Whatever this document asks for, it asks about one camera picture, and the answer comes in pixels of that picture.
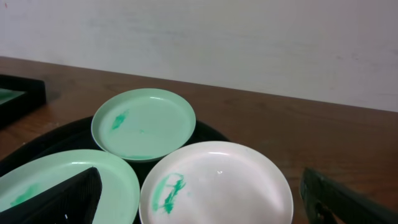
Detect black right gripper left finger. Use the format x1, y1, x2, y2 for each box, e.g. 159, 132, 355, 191
1, 167, 102, 224

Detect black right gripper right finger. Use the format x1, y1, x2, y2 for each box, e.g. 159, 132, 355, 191
300, 168, 397, 224

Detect mint green plate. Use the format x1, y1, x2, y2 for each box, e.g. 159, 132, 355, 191
1, 149, 140, 224
91, 88, 197, 162

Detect round black serving tray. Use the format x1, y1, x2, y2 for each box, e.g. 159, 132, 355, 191
0, 115, 231, 224

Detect black rectangular soapy water tray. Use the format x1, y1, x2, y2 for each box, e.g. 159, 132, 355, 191
1, 74, 47, 128

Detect white plate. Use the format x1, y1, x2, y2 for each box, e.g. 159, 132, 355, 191
139, 141, 294, 224

